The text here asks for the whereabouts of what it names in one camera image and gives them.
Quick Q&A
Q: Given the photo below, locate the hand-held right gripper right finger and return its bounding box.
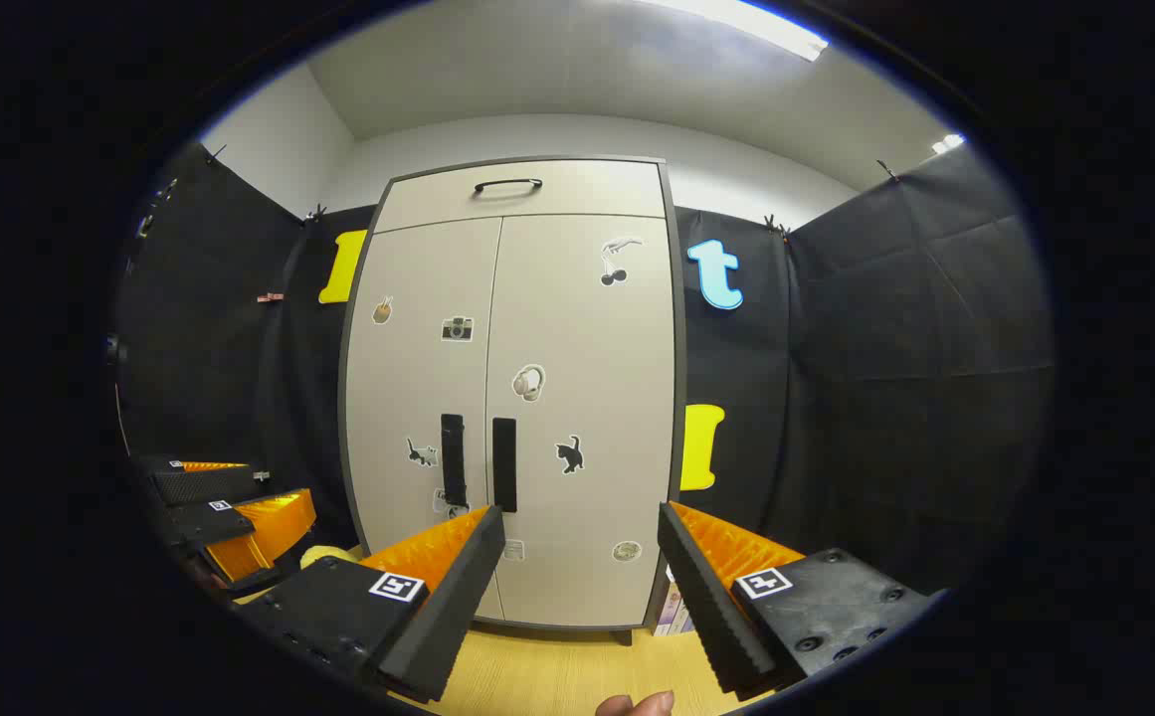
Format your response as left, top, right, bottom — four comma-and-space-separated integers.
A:
657, 500, 936, 702

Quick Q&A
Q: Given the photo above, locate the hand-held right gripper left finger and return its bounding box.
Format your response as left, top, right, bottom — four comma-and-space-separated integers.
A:
239, 504, 506, 705

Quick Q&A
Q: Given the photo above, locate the beige shoe cabinet door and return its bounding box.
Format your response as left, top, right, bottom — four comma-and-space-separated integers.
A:
482, 214, 677, 629
343, 217, 503, 623

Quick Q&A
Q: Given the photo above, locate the grey framed shoe cabinet body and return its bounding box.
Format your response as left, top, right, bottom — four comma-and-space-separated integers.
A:
338, 154, 687, 647

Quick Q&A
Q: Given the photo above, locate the white cardboard box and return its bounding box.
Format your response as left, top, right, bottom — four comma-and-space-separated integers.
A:
655, 567, 694, 637

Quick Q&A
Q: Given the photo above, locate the black backdrop cloth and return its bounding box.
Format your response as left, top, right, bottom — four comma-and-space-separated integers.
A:
114, 139, 1056, 637

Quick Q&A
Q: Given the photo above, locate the ceiling light panel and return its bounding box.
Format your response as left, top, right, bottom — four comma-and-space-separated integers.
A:
637, 0, 829, 63

